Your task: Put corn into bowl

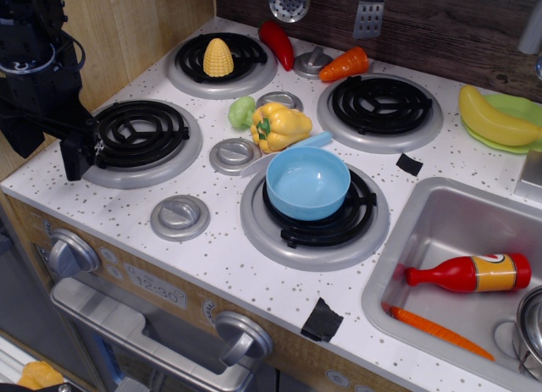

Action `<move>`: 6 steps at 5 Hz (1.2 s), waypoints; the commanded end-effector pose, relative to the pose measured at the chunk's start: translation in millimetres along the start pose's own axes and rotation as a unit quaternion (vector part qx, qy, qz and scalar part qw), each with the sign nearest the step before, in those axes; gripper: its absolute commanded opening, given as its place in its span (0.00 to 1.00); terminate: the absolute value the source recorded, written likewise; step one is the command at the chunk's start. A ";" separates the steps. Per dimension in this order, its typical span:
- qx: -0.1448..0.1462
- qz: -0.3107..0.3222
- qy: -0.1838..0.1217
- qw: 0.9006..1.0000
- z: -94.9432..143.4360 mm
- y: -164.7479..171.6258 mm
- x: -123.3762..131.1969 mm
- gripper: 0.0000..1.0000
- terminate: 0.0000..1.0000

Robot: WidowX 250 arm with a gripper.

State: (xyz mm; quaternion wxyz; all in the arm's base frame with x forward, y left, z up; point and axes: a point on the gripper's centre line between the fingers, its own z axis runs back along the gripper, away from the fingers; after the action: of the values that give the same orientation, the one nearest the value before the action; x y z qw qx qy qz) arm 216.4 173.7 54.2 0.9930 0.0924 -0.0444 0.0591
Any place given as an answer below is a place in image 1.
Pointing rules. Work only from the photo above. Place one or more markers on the red toy chili pepper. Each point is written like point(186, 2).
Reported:
point(275, 37)

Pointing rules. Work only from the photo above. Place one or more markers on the front left stove burner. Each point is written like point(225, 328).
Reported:
point(143, 143)

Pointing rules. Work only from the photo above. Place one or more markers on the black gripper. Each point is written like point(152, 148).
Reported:
point(43, 97)

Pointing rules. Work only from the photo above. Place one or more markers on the red toy ketchup bottle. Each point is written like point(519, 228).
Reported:
point(475, 274)

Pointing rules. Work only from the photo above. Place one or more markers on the black tape piece front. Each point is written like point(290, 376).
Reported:
point(322, 323)

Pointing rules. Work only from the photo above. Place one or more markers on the yellow toy food piece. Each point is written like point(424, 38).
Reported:
point(39, 375)

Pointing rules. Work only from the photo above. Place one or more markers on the front right stove burner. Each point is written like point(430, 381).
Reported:
point(349, 236)

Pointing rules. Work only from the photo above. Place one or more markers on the thin orange toy carrot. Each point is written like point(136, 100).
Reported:
point(438, 331)

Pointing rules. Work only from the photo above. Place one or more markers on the silver oven door handle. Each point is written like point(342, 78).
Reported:
point(135, 345)

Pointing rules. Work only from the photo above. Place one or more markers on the silver stovetop knob front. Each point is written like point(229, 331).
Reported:
point(180, 218)

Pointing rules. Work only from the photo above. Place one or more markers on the stove burner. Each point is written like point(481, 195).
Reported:
point(349, 236)
point(143, 143)
point(254, 66)
point(380, 114)

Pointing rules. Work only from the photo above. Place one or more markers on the left silver oven dial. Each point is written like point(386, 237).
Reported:
point(71, 255)

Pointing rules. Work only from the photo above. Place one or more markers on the silver toy sink basin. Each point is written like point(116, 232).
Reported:
point(443, 219)

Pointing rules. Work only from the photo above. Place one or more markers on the silver stovetop knob middle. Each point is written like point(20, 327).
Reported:
point(285, 98)

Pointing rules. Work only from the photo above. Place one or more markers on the back left stove burner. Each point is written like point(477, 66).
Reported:
point(254, 66)

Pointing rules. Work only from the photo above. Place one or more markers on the back right stove burner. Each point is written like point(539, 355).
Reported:
point(380, 114)

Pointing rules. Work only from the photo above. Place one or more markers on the light blue plastic bowl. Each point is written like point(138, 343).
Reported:
point(307, 183)

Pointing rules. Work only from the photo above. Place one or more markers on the black tape piece back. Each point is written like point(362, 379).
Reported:
point(409, 165)

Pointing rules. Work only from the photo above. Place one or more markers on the yellow toy bell pepper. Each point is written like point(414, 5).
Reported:
point(275, 127)

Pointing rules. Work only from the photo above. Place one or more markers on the small steel pot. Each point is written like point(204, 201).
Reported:
point(526, 339)

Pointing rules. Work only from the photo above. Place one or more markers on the light green plastic plate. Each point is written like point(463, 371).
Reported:
point(517, 107)

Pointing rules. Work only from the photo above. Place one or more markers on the silver oven dial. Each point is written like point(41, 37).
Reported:
point(242, 338)
point(71, 255)

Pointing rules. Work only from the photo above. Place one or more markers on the yellow toy banana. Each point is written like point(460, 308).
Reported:
point(492, 124)

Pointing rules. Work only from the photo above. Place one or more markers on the silver stovetop knob back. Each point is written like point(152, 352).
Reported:
point(309, 64)

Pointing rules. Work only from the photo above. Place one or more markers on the black tape piece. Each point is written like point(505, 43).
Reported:
point(322, 323)
point(409, 165)

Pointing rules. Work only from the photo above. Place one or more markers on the hanging silver slotted spatula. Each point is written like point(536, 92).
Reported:
point(369, 19)

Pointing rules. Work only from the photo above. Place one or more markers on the silver stovetop knob centre-left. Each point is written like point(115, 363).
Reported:
point(231, 156)

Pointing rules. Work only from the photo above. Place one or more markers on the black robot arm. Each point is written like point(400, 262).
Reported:
point(29, 27)

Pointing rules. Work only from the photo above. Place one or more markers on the yellow toy corn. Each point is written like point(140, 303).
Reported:
point(217, 60)

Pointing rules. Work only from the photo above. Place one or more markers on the right silver oven dial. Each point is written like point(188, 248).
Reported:
point(242, 338)

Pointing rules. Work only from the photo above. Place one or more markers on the hanging silver skimmer ladle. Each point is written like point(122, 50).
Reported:
point(289, 11)

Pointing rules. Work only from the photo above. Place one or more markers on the green toy broccoli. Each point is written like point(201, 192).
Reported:
point(241, 111)

